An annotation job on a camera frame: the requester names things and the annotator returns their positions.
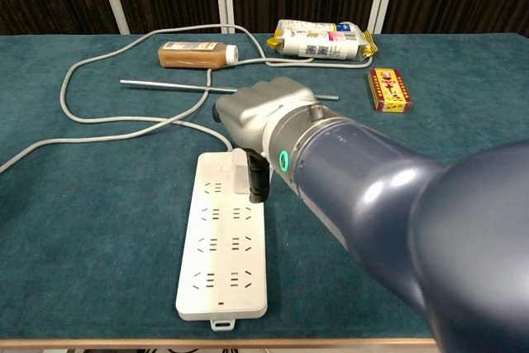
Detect thin metal rod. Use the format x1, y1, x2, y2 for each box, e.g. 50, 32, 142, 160
119, 79, 340, 101

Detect red yellow printed box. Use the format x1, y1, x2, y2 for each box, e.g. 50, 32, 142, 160
367, 67, 413, 113

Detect white yellow snack package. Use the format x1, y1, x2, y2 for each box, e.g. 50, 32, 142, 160
266, 18, 379, 60

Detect gray power strip cable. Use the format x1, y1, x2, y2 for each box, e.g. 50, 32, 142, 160
0, 23, 374, 175

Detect white plug adapter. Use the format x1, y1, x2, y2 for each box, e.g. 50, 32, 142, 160
230, 147, 253, 195

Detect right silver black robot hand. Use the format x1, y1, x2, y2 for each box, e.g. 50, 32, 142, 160
212, 76, 319, 204

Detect white power strip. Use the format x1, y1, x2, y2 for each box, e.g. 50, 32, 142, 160
174, 151, 269, 332

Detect brown drink bottle white cap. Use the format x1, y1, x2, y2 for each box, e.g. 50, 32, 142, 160
157, 41, 240, 69

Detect teal table cloth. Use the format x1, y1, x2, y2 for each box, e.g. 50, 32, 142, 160
0, 32, 529, 340

